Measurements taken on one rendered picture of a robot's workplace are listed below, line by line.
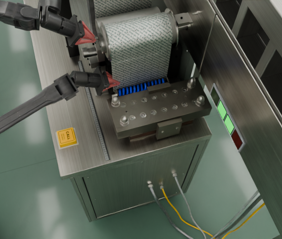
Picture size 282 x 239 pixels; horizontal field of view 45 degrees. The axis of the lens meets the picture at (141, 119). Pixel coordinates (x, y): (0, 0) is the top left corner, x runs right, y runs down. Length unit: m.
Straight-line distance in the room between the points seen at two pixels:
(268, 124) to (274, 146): 0.06
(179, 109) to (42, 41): 0.81
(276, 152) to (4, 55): 2.47
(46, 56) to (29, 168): 0.97
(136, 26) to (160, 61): 0.20
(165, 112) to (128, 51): 0.29
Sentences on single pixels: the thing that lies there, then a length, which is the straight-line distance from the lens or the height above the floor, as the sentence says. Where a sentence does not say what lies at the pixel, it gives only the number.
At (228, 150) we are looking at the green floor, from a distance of 2.52.
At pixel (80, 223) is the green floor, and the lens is 2.28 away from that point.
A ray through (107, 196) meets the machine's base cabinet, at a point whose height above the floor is 0.47.
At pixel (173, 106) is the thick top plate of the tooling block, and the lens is 1.40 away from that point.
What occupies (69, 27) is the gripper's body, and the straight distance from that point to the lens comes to 1.21.
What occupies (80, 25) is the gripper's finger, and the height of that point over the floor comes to 1.34.
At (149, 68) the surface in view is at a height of 1.12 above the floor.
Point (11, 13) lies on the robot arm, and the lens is 1.19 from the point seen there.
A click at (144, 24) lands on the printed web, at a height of 1.31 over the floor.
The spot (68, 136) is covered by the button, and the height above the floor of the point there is 0.92.
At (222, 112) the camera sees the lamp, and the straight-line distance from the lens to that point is 1.23.
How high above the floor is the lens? 2.20
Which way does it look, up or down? 60 degrees down
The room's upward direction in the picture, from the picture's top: 3 degrees clockwise
